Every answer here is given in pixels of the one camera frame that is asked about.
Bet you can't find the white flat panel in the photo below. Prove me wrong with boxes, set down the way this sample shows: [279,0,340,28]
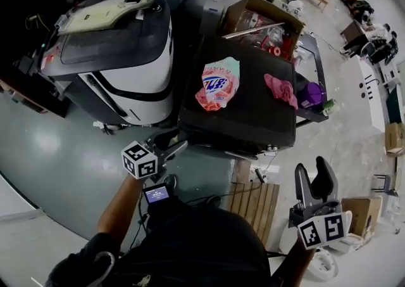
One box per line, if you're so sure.
[0,171,96,287]

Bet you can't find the green bottle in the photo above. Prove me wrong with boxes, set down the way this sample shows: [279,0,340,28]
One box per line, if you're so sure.
[321,98,338,115]

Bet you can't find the brown cardboard box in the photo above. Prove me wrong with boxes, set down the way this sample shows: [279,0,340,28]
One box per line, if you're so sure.
[341,196,383,236]

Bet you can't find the black frame chair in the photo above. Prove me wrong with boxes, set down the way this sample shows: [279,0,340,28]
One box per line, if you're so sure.
[371,173,399,197]

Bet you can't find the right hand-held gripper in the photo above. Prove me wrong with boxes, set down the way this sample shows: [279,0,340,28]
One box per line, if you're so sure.
[289,156,346,251]

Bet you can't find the brown wooden cabinet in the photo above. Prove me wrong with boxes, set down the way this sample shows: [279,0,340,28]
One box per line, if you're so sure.
[340,19,365,52]

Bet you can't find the small black screen device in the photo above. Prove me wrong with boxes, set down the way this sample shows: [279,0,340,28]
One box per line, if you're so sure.
[142,184,173,206]

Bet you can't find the person's black clothing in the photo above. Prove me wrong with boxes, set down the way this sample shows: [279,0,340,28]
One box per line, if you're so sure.
[47,206,273,287]

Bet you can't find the small white wall box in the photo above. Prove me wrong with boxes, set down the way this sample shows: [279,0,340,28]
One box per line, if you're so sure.
[204,0,227,14]

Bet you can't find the person's right forearm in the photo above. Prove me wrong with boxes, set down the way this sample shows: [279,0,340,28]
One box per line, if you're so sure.
[284,238,317,287]

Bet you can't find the dark green bathtub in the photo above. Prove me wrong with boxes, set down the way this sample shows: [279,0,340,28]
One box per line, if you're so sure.
[387,84,405,125]

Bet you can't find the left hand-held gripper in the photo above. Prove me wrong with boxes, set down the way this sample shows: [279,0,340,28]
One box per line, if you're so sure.
[121,130,189,182]

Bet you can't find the cardboard box with items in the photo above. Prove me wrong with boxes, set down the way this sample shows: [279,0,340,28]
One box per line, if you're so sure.
[220,0,305,58]

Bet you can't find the metal rod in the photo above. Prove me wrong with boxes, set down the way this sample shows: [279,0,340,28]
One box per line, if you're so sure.
[221,22,285,39]

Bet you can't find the white toilet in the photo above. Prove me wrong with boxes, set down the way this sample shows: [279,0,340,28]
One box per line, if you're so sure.
[343,211,373,253]
[280,225,339,282]

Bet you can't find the white bathtub black taps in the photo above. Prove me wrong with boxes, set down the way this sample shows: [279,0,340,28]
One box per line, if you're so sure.
[357,54,389,131]

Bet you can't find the black front-load washing machine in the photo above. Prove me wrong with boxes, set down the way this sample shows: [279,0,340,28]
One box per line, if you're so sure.
[177,34,297,162]

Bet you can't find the taped cardboard box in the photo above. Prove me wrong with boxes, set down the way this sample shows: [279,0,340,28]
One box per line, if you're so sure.
[384,122,405,157]

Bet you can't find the black glass-top table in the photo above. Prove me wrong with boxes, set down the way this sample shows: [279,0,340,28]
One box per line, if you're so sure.
[294,32,333,127]

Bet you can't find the purple plastic container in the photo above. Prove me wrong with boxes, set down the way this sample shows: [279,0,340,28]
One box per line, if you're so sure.
[299,82,327,109]

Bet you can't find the person's left forearm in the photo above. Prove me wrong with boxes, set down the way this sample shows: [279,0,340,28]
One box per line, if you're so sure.
[96,174,145,242]

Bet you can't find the white and black washing machine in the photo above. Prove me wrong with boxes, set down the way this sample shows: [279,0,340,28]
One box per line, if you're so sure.
[39,0,175,127]

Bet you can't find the pink detergent powder bag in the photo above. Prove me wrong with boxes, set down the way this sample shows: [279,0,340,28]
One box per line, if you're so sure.
[195,56,240,112]

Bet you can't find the wooden slat mat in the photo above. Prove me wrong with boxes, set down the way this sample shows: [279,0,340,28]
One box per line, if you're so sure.
[227,181,281,248]

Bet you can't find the pink cloth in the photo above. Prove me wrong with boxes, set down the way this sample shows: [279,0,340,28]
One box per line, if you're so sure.
[264,73,299,110]

